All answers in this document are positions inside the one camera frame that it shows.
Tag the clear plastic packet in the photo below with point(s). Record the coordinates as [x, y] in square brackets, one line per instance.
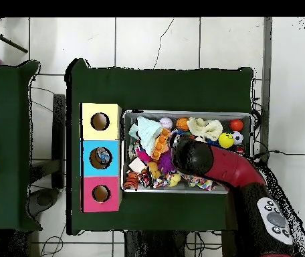
[103, 156]

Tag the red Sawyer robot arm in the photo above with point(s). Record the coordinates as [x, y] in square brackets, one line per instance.
[230, 168]

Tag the shallow silver mesh bin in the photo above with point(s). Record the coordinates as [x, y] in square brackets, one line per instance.
[141, 114]

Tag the wooden box with three holes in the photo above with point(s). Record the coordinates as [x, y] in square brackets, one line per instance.
[109, 135]

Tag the orange plastic compartment tray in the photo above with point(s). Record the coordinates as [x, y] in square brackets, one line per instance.
[159, 144]

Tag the light blue knitted cloth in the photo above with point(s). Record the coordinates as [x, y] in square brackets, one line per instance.
[147, 131]

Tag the small white baseball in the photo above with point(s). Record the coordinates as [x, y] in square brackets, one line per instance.
[166, 123]

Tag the small orange basketball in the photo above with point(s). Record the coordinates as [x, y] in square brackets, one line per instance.
[182, 124]

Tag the tiger plush toy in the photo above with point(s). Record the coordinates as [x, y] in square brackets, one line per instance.
[131, 182]

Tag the dark green table cloth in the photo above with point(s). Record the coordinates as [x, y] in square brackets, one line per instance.
[5, 147]
[157, 88]

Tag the cream waffle cloth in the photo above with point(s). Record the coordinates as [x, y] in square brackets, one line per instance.
[206, 128]

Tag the yellow smiley ball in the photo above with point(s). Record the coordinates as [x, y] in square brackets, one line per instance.
[225, 140]

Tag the small soccer ball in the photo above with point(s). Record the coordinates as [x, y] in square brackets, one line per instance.
[237, 137]

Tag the plain orange ball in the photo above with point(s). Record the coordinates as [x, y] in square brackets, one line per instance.
[236, 125]

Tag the black metal stand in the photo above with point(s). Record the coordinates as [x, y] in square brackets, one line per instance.
[58, 133]

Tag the dark gray round base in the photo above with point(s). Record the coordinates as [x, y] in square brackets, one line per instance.
[44, 199]

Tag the black tripod leg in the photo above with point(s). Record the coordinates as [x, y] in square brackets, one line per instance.
[8, 41]

